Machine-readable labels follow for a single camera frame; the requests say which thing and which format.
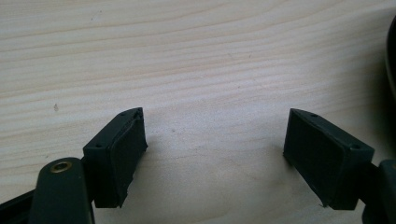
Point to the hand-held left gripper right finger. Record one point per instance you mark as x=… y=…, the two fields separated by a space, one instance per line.
x=327 y=161

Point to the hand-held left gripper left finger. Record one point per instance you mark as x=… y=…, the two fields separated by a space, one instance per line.
x=112 y=161

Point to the black plate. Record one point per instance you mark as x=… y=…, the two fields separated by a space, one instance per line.
x=393 y=56

